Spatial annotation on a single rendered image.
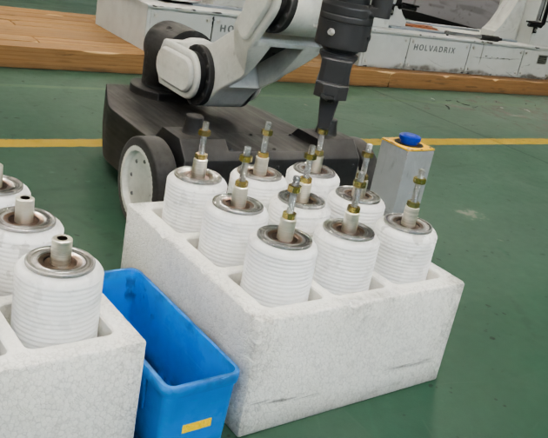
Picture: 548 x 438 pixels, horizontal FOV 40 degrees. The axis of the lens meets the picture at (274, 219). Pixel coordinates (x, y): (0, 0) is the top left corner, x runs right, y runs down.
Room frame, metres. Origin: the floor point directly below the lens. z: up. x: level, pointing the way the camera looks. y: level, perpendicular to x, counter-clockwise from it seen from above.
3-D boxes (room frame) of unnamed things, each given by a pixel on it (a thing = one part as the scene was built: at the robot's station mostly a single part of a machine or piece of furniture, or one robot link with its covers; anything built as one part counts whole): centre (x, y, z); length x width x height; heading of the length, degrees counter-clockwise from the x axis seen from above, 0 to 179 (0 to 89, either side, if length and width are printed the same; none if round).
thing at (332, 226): (1.00, -0.11, 0.25); 0.08 x 0.08 x 0.01
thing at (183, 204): (1.11, 0.13, 0.16); 0.10 x 0.10 x 0.18
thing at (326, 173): (1.26, -0.05, 0.25); 0.08 x 0.08 x 0.01
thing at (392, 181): (1.33, -0.21, 0.16); 0.07 x 0.07 x 0.31; 39
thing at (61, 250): (0.73, 0.22, 0.26); 0.02 x 0.02 x 0.03
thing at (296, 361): (1.09, -0.04, 0.09); 0.39 x 0.39 x 0.18; 39
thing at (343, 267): (1.00, -0.11, 0.16); 0.10 x 0.10 x 0.18
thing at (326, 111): (1.25, -0.05, 0.36); 0.03 x 0.02 x 0.06; 87
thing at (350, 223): (1.00, -0.11, 0.26); 0.02 x 0.02 x 0.03
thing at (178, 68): (1.82, 0.22, 0.28); 0.21 x 0.20 x 0.13; 37
